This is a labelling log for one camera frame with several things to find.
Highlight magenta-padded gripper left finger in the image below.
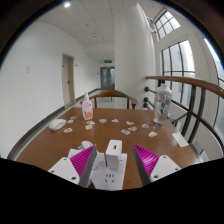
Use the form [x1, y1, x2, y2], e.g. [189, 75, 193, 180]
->
[48, 144, 98, 189]

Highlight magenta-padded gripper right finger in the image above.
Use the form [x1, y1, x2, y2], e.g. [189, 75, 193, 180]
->
[132, 144, 182, 187]

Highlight white block charger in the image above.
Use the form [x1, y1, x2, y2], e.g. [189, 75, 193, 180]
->
[105, 139, 123, 170]

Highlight white paper card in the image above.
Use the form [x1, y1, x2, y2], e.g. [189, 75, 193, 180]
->
[171, 132, 190, 148]

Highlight white computer mouse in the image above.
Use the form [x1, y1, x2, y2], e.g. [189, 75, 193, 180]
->
[48, 118, 68, 132]

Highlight white squeeze bottle orange label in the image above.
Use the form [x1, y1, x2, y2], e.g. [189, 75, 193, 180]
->
[81, 92, 94, 121]

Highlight wooden chair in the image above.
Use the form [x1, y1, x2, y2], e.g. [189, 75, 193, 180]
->
[88, 89, 139, 110]

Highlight beige side door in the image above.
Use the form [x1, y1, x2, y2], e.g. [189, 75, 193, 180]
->
[61, 53, 76, 107]

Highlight wooden-topped black metal railing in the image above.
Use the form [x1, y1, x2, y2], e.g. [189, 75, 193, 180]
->
[143, 75, 224, 158]

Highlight glazed double door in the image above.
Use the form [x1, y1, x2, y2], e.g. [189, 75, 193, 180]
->
[100, 66, 116, 90]

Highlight tall black-framed window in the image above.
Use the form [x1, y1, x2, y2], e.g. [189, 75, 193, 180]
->
[161, 39, 196, 108]

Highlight small high window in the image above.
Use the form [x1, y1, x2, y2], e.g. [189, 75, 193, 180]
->
[154, 9, 182, 41]

